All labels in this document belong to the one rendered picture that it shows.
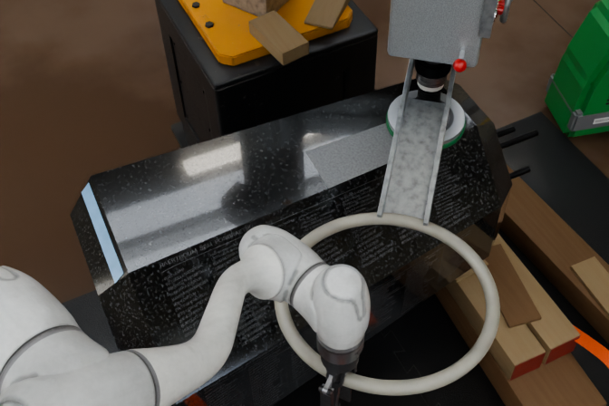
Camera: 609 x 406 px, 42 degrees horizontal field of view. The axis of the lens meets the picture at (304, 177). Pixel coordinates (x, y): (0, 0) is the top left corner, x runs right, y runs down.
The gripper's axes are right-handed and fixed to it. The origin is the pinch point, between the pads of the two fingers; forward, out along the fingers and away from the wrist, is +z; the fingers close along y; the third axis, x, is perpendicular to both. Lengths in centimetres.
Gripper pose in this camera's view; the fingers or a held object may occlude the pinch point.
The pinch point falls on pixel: (338, 400)
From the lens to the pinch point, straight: 173.7
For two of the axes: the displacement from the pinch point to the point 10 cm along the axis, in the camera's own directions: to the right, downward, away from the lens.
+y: 4.8, -6.3, 6.1
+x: -8.7, -3.3, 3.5
